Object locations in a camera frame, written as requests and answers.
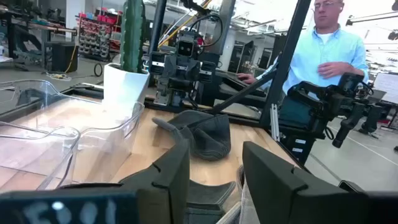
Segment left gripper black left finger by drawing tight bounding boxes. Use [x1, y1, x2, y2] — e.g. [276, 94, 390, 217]
[119, 138, 192, 224]

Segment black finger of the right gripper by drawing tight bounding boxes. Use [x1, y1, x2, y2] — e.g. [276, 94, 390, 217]
[167, 77, 182, 92]
[180, 77, 195, 92]

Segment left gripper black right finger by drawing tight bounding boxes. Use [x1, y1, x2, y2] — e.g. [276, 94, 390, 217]
[242, 141, 368, 224]

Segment dark gray cap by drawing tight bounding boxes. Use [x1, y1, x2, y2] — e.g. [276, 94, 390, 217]
[151, 109, 233, 162]

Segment black desk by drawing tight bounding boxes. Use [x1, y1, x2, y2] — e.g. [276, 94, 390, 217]
[198, 70, 269, 108]

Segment person's hand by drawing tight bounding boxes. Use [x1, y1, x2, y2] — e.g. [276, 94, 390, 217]
[236, 73, 259, 85]
[317, 61, 356, 80]

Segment white faceted planter pot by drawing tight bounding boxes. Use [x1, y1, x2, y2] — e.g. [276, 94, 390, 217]
[102, 62, 150, 108]

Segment black equipment box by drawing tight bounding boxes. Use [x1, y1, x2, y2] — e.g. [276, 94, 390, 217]
[278, 124, 326, 166]

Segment green cactus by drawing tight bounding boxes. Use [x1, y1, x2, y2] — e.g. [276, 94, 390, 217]
[119, 0, 147, 74]

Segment clear plastic bin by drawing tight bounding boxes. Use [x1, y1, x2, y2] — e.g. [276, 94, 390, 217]
[0, 79, 146, 184]
[0, 120, 81, 191]

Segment red parts shelf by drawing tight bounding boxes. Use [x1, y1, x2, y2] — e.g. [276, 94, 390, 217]
[76, 11, 123, 62]

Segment black floor box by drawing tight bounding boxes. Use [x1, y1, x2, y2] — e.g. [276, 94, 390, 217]
[50, 42, 79, 74]

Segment person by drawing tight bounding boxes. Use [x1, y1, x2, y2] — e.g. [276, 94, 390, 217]
[238, 0, 370, 103]

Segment white sheet stand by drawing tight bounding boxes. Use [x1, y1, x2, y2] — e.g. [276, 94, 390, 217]
[372, 72, 398, 105]

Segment workbench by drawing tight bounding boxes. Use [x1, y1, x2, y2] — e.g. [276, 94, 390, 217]
[0, 5, 78, 68]

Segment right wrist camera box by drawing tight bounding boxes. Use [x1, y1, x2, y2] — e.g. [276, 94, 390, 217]
[176, 30, 196, 58]

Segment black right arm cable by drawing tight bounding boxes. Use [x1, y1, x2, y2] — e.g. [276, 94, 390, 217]
[188, 14, 224, 48]

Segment black metal table frame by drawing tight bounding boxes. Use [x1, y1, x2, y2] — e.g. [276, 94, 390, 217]
[62, 0, 312, 144]

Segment black arm with handle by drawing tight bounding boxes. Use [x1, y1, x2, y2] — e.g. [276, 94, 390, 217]
[287, 72, 374, 149]
[358, 103, 393, 135]

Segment yellow floor cable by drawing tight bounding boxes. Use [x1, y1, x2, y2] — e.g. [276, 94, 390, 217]
[45, 45, 79, 82]

